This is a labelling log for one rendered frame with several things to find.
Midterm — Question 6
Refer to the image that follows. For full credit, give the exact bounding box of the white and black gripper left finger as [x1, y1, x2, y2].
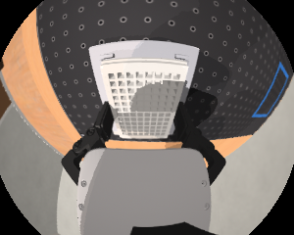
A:
[62, 101, 115, 186]

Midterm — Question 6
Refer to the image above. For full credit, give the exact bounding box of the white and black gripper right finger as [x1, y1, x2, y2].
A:
[173, 102, 226, 186]

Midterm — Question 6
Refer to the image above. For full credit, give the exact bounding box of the blue tape outline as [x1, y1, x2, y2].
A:
[252, 62, 288, 118]

